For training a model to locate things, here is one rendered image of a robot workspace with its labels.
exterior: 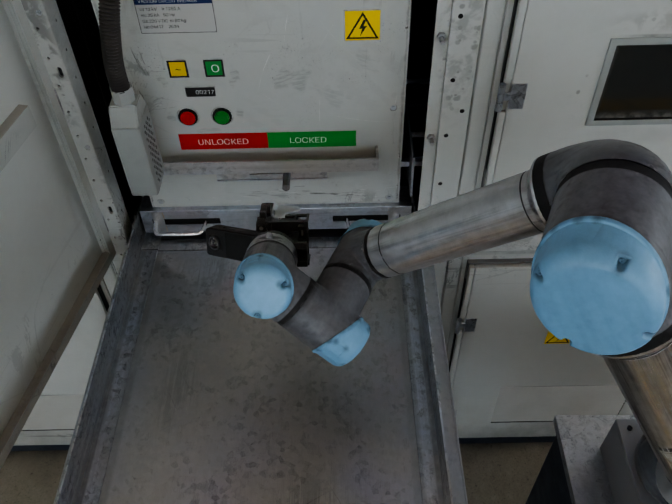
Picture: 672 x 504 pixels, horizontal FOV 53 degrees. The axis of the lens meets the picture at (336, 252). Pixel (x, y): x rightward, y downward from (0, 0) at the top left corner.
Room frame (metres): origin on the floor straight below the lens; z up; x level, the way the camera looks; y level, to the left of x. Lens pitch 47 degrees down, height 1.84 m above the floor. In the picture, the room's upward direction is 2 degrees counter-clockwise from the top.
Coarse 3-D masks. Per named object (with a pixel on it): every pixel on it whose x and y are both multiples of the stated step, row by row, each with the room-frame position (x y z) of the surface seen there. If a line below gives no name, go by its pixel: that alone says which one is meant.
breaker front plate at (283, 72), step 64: (128, 0) 0.99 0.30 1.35; (256, 0) 0.99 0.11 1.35; (320, 0) 0.99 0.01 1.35; (384, 0) 0.99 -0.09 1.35; (128, 64) 0.99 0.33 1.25; (192, 64) 0.99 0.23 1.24; (256, 64) 0.99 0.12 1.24; (320, 64) 0.99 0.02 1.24; (384, 64) 0.99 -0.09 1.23; (192, 128) 0.99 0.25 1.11; (256, 128) 0.99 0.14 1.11; (320, 128) 0.99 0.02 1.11; (384, 128) 0.99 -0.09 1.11; (192, 192) 0.99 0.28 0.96; (256, 192) 0.99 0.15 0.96; (320, 192) 0.99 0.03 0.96; (384, 192) 0.99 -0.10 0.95
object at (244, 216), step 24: (408, 192) 1.01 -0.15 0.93; (144, 216) 0.98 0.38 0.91; (168, 216) 0.98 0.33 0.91; (192, 216) 0.98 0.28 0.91; (216, 216) 0.98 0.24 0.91; (240, 216) 0.98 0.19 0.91; (312, 216) 0.98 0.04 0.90; (336, 216) 0.98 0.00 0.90; (360, 216) 0.97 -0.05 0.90; (384, 216) 0.97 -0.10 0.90
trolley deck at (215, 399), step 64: (192, 256) 0.93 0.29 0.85; (320, 256) 0.92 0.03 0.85; (192, 320) 0.77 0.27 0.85; (256, 320) 0.76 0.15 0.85; (384, 320) 0.75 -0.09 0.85; (128, 384) 0.63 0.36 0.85; (192, 384) 0.63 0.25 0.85; (256, 384) 0.62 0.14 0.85; (320, 384) 0.62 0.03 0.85; (384, 384) 0.62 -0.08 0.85; (448, 384) 0.61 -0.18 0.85; (128, 448) 0.51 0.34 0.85; (192, 448) 0.51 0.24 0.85; (256, 448) 0.51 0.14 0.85; (320, 448) 0.50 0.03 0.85; (384, 448) 0.50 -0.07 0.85; (448, 448) 0.50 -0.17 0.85
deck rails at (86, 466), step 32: (128, 256) 0.88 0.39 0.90; (128, 288) 0.83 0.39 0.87; (416, 288) 0.82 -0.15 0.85; (128, 320) 0.77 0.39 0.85; (416, 320) 0.75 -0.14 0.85; (128, 352) 0.70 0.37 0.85; (416, 352) 0.68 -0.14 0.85; (96, 384) 0.60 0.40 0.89; (416, 384) 0.61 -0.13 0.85; (96, 416) 0.56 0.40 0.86; (416, 416) 0.55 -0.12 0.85; (96, 448) 0.51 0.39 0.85; (64, 480) 0.43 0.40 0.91; (96, 480) 0.46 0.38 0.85; (448, 480) 0.41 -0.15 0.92
